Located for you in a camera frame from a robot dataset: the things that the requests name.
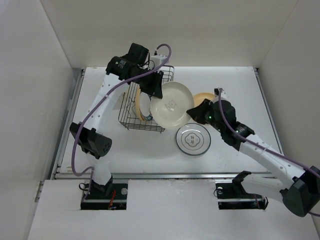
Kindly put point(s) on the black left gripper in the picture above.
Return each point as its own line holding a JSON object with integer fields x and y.
{"x": 155, "y": 89}

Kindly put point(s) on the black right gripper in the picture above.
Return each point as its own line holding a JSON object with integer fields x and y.
{"x": 197, "y": 113}

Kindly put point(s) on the tan yellow plate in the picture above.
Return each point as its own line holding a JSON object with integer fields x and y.
{"x": 137, "y": 104}
{"x": 200, "y": 97}

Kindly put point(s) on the white plate green line rim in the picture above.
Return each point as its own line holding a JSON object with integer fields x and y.
{"x": 193, "y": 139}

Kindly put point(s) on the cream white plate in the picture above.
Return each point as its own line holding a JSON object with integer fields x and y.
{"x": 170, "y": 112}

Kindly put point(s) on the white plate dark green band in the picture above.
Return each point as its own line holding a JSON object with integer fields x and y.
{"x": 145, "y": 106}

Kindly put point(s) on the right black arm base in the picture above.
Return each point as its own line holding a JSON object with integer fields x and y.
{"x": 230, "y": 199}

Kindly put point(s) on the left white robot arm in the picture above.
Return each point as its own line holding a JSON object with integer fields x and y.
{"x": 88, "y": 133}

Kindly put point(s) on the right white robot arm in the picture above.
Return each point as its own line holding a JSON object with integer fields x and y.
{"x": 295, "y": 185}

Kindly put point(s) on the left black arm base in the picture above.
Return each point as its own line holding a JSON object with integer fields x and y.
{"x": 114, "y": 199}

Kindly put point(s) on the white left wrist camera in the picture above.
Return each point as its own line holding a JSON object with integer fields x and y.
{"x": 156, "y": 60}

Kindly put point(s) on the grey wire dish rack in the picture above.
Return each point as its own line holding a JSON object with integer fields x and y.
{"x": 127, "y": 116}

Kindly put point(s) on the aluminium table frame rail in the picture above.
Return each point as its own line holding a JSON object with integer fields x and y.
{"x": 138, "y": 153}

